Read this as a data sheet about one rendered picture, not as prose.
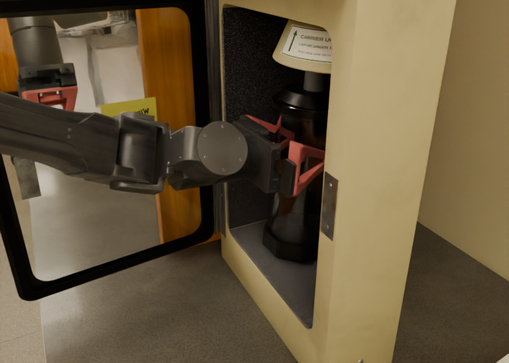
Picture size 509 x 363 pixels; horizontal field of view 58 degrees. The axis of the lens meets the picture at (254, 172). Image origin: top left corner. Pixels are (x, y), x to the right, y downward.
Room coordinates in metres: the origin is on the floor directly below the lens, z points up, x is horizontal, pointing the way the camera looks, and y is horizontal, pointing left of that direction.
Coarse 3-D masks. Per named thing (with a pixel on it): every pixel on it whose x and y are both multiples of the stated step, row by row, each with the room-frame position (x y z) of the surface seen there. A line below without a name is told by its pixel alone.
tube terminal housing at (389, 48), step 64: (256, 0) 0.55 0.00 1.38; (320, 0) 0.44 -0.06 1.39; (384, 0) 0.40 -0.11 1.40; (448, 0) 0.44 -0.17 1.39; (384, 64) 0.41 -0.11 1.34; (384, 128) 0.41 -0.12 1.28; (384, 192) 0.42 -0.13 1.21; (320, 256) 0.41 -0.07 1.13; (384, 256) 0.42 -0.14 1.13; (320, 320) 0.40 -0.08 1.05; (384, 320) 0.43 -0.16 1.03
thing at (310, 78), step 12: (312, 72) 0.58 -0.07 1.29; (300, 84) 0.62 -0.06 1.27; (312, 84) 0.58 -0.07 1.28; (324, 84) 0.59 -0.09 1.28; (288, 96) 0.57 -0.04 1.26; (300, 96) 0.56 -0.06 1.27; (312, 96) 0.56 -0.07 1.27; (324, 96) 0.56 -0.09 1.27; (312, 108) 0.55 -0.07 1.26; (324, 108) 0.55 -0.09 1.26
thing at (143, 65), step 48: (0, 48) 0.52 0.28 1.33; (48, 48) 0.55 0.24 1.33; (96, 48) 0.58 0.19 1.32; (144, 48) 0.61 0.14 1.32; (48, 96) 0.54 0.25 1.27; (96, 96) 0.57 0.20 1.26; (144, 96) 0.61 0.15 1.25; (192, 96) 0.65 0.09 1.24; (48, 192) 0.53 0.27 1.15; (96, 192) 0.56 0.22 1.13; (192, 192) 0.64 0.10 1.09; (48, 240) 0.52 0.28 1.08; (96, 240) 0.56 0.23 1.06; (144, 240) 0.59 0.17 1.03
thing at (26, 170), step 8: (16, 160) 0.50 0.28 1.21; (24, 160) 0.50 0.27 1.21; (16, 168) 0.50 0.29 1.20; (24, 168) 0.50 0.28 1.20; (32, 168) 0.51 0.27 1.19; (24, 176) 0.50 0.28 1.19; (32, 176) 0.51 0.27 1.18; (24, 184) 0.50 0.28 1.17; (32, 184) 0.51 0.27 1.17; (24, 192) 0.50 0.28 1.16; (32, 192) 0.51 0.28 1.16; (40, 192) 0.51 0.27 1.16
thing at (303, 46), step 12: (288, 24) 0.55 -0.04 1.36; (300, 24) 0.52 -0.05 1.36; (312, 24) 0.51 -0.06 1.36; (288, 36) 0.53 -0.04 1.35; (300, 36) 0.52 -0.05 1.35; (312, 36) 0.50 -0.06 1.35; (324, 36) 0.50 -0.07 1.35; (276, 48) 0.56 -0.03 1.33; (288, 48) 0.52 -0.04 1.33; (300, 48) 0.51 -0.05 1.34; (312, 48) 0.50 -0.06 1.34; (324, 48) 0.49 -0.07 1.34; (276, 60) 0.54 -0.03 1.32; (288, 60) 0.51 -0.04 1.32; (300, 60) 0.50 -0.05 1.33; (312, 60) 0.49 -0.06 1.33; (324, 60) 0.49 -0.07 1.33; (324, 72) 0.48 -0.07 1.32
